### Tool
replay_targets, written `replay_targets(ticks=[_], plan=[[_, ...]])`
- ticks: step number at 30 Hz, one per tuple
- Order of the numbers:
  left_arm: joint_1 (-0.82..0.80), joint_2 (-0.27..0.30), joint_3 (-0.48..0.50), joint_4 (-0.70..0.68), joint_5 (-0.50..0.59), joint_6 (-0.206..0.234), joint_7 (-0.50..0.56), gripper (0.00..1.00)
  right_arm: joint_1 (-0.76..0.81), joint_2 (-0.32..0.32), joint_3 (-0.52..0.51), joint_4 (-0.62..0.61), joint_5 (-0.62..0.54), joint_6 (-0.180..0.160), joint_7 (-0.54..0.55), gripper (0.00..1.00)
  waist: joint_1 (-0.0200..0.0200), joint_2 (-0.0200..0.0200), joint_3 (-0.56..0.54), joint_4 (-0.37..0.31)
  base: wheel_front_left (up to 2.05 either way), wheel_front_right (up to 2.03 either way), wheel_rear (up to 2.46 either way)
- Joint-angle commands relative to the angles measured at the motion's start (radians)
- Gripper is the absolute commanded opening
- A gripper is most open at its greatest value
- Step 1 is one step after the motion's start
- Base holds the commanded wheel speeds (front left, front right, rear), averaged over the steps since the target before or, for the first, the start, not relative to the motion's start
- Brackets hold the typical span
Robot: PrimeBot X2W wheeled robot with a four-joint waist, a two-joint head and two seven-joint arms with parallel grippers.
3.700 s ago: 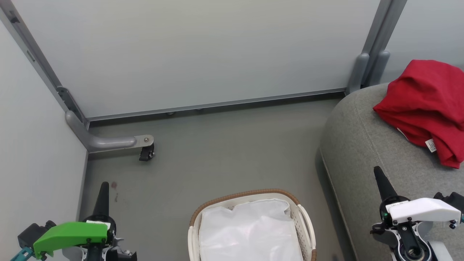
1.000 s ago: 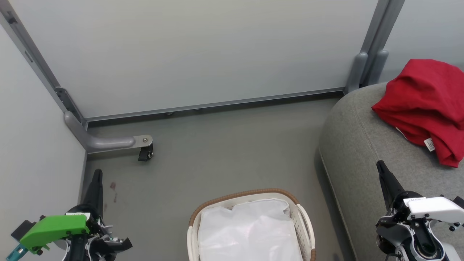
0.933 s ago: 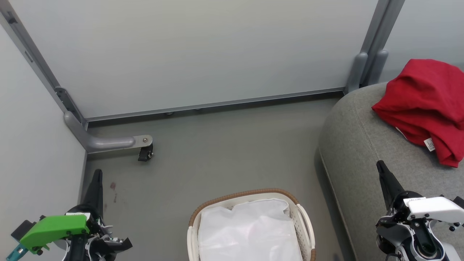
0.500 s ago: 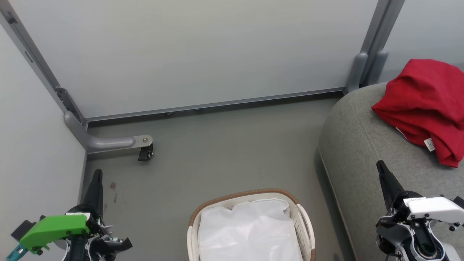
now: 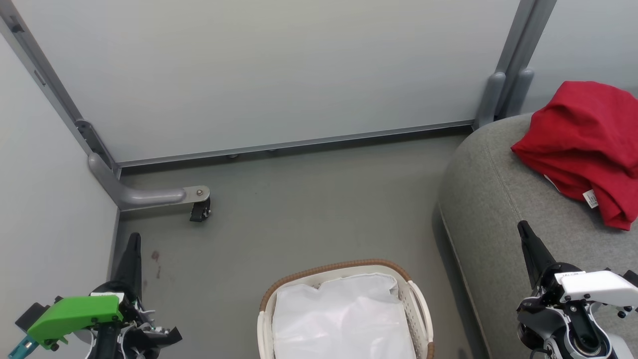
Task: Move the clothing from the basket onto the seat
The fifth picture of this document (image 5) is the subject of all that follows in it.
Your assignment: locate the black caster wheel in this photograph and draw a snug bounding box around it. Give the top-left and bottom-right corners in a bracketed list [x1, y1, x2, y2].
[189, 197, 212, 223]

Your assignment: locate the white basket liner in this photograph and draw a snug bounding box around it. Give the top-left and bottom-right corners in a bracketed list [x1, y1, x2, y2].
[272, 273, 417, 359]

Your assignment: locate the white laundry basket brown rim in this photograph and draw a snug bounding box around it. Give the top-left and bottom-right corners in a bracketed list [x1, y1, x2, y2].
[257, 258, 436, 359]

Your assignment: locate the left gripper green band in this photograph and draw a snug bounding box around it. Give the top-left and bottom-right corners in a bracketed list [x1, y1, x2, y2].
[26, 232, 183, 359]

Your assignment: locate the grey fabric sofa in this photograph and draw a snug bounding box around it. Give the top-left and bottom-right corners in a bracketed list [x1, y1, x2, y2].
[437, 114, 638, 359]

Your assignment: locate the grey partition corner post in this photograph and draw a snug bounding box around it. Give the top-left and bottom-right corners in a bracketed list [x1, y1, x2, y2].
[493, 0, 558, 118]

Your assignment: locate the rounded grey post foot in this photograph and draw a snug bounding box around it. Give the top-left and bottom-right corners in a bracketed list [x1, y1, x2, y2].
[475, 72, 507, 130]
[507, 68, 536, 119]

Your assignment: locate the slanted grey partition post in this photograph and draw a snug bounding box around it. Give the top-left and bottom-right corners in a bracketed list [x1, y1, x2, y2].
[0, 0, 121, 176]

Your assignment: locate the grey partition foot bar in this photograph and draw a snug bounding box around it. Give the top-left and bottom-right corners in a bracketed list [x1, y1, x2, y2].
[88, 152, 211, 211]

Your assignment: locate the red garment with white trim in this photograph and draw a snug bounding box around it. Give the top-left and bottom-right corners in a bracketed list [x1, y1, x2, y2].
[511, 81, 638, 190]

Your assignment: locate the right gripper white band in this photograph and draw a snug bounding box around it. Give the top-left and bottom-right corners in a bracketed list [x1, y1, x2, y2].
[516, 220, 638, 352]

